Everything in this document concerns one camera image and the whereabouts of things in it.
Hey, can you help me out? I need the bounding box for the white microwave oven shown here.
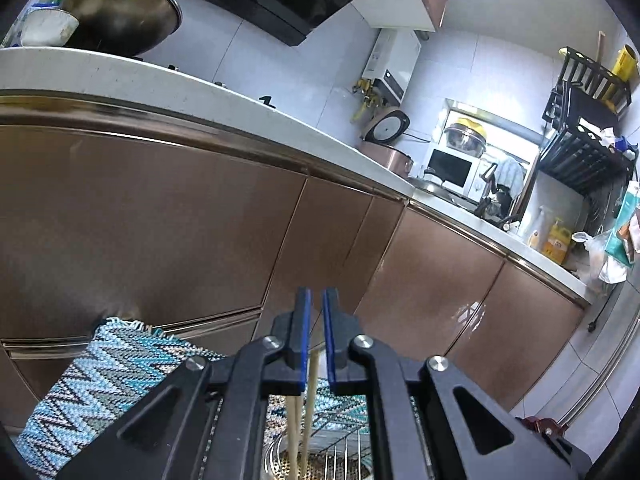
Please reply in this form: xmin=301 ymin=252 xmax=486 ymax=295
xmin=424 ymin=144 xmax=482 ymax=197

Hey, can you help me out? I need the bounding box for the bamboo chopstick five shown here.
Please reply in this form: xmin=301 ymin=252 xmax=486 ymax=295
xmin=299 ymin=350 xmax=322 ymax=480

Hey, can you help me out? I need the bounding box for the blue hanging towel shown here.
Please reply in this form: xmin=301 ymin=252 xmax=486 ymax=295
xmin=495 ymin=156 xmax=526 ymax=200

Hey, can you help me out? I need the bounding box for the brass wok with handle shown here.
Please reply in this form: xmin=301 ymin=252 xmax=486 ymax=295
xmin=61 ymin=0 xmax=182 ymax=58

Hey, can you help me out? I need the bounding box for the yellow detergent bottle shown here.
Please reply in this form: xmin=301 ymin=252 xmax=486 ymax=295
xmin=542 ymin=218 xmax=572 ymax=266

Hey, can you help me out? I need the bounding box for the white bowl on stove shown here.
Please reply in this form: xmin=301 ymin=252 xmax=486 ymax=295
xmin=20 ymin=8 xmax=79 ymax=47

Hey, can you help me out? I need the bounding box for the pink rice cooker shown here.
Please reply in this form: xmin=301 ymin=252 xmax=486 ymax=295
xmin=357 ymin=106 xmax=413 ymax=178

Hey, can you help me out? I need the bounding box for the wire utensil basket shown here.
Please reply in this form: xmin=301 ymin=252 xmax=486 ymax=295
xmin=261 ymin=393 xmax=374 ymax=480

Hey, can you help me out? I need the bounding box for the black dish rack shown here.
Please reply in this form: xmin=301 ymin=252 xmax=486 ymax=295
xmin=539 ymin=47 xmax=638 ymax=195

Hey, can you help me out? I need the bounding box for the white water heater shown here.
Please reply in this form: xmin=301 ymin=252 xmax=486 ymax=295
xmin=361 ymin=28 xmax=422 ymax=106

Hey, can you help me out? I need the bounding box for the steel pot with yellow lid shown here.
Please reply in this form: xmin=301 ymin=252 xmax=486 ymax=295
xmin=444 ymin=117 xmax=487 ymax=158

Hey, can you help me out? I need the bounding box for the zigzag woven table mat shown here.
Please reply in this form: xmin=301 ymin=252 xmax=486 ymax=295
xmin=14 ymin=315 xmax=371 ymax=480

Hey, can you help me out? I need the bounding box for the bamboo chopstick four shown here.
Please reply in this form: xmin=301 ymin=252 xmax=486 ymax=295
xmin=285 ymin=396 xmax=303 ymax=480

